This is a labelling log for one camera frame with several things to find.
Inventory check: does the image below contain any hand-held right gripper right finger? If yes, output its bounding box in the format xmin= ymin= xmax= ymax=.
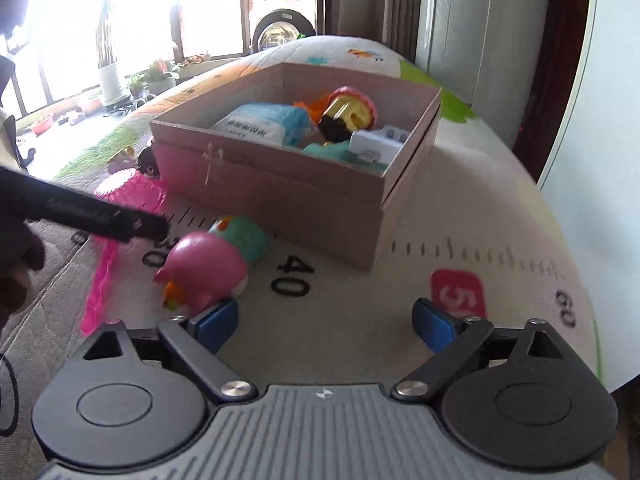
xmin=392 ymin=298 xmax=572 ymax=404

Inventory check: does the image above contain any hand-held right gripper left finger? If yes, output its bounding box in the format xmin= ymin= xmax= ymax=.
xmin=81 ymin=299 xmax=257 ymax=404

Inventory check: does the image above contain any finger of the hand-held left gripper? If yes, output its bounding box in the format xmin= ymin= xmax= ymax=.
xmin=0 ymin=165 xmax=169 ymax=244

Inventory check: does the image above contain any pink and teal penguin toy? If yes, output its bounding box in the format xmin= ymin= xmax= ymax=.
xmin=154 ymin=215 xmax=272 ymax=314

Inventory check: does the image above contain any pink cardboard box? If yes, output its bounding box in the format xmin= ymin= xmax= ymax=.
xmin=149 ymin=62 xmax=444 ymax=274

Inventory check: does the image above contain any small white box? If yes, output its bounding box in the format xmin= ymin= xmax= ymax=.
xmin=349 ymin=124 xmax=414 ymax=164

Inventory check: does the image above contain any blue white cotton pad packet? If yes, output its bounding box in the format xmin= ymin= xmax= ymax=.
xmin=212 ymin=102 xmax=314 ymax=147

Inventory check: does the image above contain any teal plastic toy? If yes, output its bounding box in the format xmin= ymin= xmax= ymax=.
xmin=302 ymin=139 xmax=382 ymax=172

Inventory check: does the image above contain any pink and yellow doll toy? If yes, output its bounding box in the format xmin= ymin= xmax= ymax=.
xmin=319 ymin=86 xmax=379 ymax=144

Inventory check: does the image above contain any orange pumpkin toy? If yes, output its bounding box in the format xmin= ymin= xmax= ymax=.
xmin=292 ymin=97 xmax=332 ymax=122

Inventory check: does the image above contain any person's left hand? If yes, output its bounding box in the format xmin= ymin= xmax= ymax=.
xmin=0 ymin=220 xmax=47 ymax=328

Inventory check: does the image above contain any small dark haired doll toy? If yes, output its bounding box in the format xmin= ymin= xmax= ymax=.
xmin=107 ymin=146 xmax=162 ymax=181

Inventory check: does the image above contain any printed play mat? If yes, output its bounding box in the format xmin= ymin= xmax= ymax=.
xmin=0 ymin=35 xmax=610 ymax=480

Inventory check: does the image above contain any tall plant in white pot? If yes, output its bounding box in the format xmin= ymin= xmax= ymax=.
xmin=94 ymin=0 xmax=129 ymax=107

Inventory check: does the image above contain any flowering plant pot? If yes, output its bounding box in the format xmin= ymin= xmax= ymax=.
xmin=144 ymin=59 xmax=179 ymax=96

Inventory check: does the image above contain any dark red curtain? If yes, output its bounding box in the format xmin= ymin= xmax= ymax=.
xmin=514 ymin=0 xmax=599 ymax=182

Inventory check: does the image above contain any white standing air conditioner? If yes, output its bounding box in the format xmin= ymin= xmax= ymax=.
xmin=417 ymin=0 xmax=542 ymax=137

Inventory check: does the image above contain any brown curtain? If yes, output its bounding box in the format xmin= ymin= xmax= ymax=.
xmin=327 ymin=0 xmax=419 ymax=62

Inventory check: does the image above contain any black cable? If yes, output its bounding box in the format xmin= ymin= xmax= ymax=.
xmin=0 ymin=354 xmax=22 ymax=437

